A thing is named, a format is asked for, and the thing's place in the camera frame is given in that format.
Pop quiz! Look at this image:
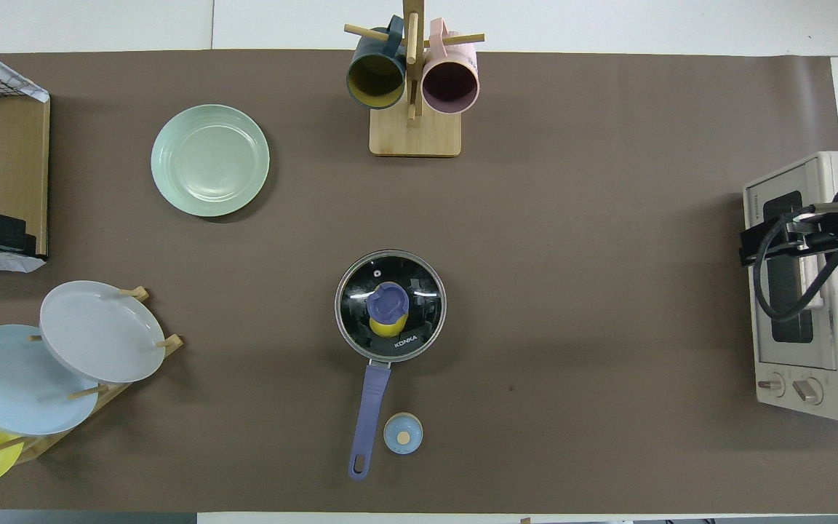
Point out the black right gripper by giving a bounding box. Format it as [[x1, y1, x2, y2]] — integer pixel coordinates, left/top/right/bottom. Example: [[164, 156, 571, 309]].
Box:
[[739, 211, 838, 267]]

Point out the yellow potato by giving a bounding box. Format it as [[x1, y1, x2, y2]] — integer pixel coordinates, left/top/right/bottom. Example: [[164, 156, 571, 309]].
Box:
[[370, 313, 410, 339]]

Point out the glass lid purple knob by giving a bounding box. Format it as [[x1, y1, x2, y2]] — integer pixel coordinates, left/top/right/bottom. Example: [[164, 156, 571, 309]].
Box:
[[336, 251, 446, 361]]

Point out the mint green plate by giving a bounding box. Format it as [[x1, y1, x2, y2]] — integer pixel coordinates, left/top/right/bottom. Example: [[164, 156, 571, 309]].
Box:
[[151, 104, 271, 218]]

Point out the grey plate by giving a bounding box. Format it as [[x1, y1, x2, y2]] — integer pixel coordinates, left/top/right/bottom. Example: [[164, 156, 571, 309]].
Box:
[[39, 280, 167, 384]]

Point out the wooden plate rack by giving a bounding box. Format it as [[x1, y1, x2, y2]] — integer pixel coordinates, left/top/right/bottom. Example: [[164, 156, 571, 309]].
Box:
[[0, 286, 184, 467]]

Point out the light blue plate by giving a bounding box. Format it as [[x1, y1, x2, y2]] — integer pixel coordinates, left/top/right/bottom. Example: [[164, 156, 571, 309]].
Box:
[[0, 325, 100, 437]]

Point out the cream toaster oven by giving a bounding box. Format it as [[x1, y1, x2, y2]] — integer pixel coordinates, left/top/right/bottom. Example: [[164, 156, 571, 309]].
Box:
[[743, 151, 838, 423]]

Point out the brown paper table mat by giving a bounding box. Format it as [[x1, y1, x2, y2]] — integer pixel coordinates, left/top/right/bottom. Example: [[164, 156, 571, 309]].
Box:
[[0, 49, 838, 514]]

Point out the pink ribbed mug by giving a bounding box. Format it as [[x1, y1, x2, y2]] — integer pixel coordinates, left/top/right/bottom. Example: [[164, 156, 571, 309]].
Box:
[[421, 18, 480, 115]]

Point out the wooden mug tree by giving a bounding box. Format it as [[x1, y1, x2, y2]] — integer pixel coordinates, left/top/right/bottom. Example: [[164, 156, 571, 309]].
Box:
[[344, 0, 485, 158]]

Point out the dark blue mug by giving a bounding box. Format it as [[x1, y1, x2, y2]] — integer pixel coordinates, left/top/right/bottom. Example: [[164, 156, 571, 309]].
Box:
[[346, 16, 408, 110]]

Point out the white crumpled bag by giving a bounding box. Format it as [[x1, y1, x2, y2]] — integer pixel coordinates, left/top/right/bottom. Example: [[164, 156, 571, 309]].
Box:
[[0, 36, 50, 103]]

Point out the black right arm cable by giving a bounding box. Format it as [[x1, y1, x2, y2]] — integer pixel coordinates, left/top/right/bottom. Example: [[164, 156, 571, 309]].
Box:
[[752, 204, 838, 325]]

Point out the black pot purple handle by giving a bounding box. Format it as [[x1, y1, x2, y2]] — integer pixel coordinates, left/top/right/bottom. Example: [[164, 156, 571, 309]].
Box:
[[335, 250, 447, 481]]

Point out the wood and wire shelf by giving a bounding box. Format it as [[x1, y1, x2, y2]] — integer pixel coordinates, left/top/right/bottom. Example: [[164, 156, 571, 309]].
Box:
[[0, 52, 51, 261]]

